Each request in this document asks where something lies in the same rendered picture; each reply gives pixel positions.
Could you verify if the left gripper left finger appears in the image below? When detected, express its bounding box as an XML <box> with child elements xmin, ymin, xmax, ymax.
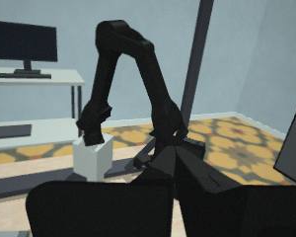
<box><xmin>25</xmin><ymin>146</ymin><xmax>176</xmax><ymax>237</ymax></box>

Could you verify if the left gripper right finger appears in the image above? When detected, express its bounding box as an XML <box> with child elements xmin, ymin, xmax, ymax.
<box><xmin>174</xmin><ymin>146</ymin><xmax>296</xmax><ymax>237</ymax></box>

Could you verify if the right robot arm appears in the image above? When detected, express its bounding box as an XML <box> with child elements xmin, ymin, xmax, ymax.
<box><xmin>76</xmin><ymin>20</ymin><xmax>206</xmax><ymax>160</ymax></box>

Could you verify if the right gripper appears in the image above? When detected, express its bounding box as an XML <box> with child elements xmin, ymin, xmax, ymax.
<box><xmin>133</xmin><ymin>153</ymin><xmax>178</xmax><ymax>200</ymax></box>

